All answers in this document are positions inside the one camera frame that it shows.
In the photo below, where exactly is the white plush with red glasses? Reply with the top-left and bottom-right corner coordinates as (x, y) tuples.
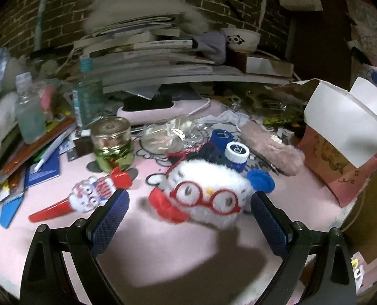
(147, 158), (254, 230)

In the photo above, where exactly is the blue notebook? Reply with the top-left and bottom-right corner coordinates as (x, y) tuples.
(24, 155), (60, 189)

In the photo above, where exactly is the pink fluffy plush toy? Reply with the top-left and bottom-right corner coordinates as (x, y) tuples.
(240, 121), (305, 176)

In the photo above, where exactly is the green glass jar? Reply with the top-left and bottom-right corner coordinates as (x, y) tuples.
(89, 116), (134, 173)

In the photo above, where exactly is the white lid blue case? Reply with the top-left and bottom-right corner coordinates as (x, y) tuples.
(224, 141), (250, 173)

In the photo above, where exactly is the small clear plastic bottle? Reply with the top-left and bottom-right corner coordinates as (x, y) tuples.
(15, 72), (46, 145)

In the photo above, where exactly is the dark navy scrunchie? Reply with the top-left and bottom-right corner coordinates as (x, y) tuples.
(167, 142), (232, 168)

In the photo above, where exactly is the blue lens case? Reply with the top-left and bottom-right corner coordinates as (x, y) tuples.
(210, 129), (234, 153)

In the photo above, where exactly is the clear plastic bag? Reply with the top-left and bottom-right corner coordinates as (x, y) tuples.
(139, 116), (197, 155)

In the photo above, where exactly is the white shelf board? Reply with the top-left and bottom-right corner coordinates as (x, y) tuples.
(103, 74), (292, 94)

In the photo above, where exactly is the stack of books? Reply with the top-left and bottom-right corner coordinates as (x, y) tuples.
(73, 12), (215, 71)

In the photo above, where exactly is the panda ceramic bowl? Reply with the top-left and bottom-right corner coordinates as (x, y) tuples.
(221, 28), (261, 54)

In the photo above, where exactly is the purple grey cloth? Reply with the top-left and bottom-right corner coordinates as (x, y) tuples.
(193, 31), (227, 65)

